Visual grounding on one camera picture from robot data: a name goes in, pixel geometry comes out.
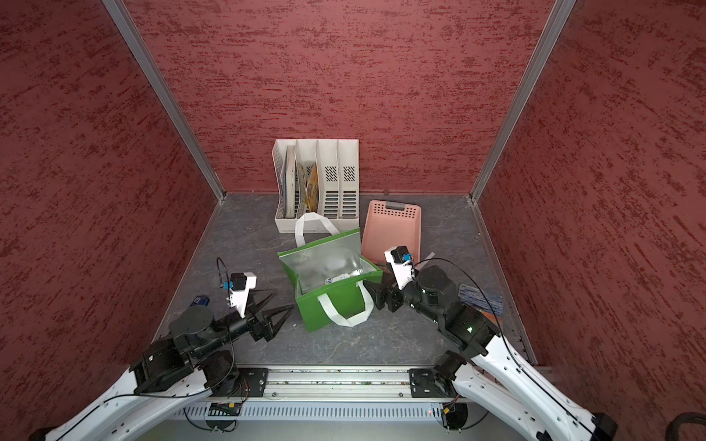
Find right aluminium corner post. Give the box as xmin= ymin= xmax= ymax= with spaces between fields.
xmin=470 ymin=0 xmax=577 ymax=204

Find books in file organizer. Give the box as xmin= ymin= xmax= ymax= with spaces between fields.
xmin=272 ymin=139 xmax=318 ymax=220

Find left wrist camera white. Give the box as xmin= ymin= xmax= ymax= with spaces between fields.
xmin=222 ymin=272 xmax=257 ymax=318

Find blue paperback book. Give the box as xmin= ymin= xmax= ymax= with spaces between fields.
xmin=458 ymin=284 xmax=504 ymax=321

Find green insulated delivery bag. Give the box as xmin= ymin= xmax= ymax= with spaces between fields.
xmin=278 ymin=213 xmax=382 ymax=333

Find white printed ice pack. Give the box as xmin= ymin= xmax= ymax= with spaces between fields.
xmin=325 ymin=270 xmax=362 ymax=285

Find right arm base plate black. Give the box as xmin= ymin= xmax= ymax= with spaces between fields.
xmin=408 ymin=369 xmax=458 ymax=399

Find aluminium corner post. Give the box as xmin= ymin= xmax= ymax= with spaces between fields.
xmin=470 ymin=0 xmax=577 ymax=204
xmin=102 ymin=0 xmax=227 ymax=204

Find left aluminium corner post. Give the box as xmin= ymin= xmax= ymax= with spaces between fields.
xmin=102 ymin=0 xmax=227 ymax=204

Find blue stapler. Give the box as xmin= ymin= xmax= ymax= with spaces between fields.
xmin=189 ymin=296 xmax=211 ymax=307

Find pink perforated plastic basket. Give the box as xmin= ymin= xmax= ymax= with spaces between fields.
xmin=361 ymin=200 xmax=422 ymax=265

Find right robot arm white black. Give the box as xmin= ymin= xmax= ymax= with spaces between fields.
xmin=362 ymin=263 xmax=618 ymax=440

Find white magazine file organizer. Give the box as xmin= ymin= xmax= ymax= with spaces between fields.
xmin=275 ymin=139 xmax=360 ymax=234

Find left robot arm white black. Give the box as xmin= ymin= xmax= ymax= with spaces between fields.
xmin=30 ymin=290 xmax=295 ymax=440

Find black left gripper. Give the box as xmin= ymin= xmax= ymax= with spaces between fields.
xmin=194 ymin=287 xmax=295 ymax=359

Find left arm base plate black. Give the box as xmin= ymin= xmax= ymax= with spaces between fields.
xmin=213 ymin=367 xmax=270 ymax=400

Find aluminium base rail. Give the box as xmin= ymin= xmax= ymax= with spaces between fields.
xmin=247 ymin=365 xmax=457 ymax=402

